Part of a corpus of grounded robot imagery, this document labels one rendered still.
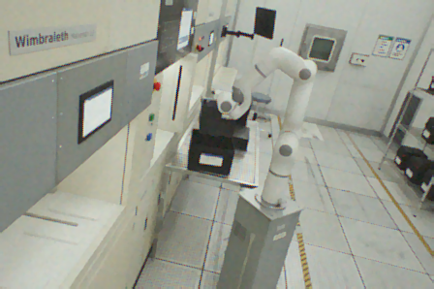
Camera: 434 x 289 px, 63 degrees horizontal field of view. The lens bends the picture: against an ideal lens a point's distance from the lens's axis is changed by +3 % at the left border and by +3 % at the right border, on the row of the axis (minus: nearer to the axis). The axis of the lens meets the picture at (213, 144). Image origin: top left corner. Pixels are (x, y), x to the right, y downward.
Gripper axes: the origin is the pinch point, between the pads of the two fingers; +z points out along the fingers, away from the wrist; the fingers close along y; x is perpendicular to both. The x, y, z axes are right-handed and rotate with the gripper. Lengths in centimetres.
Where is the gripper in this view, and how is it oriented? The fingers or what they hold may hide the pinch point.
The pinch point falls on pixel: (222, 91)
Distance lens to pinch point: 214.9
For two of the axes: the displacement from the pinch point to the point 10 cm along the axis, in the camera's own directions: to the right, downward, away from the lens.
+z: -0.5, -4.0, 9.2
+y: 9.8, 1.4, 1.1
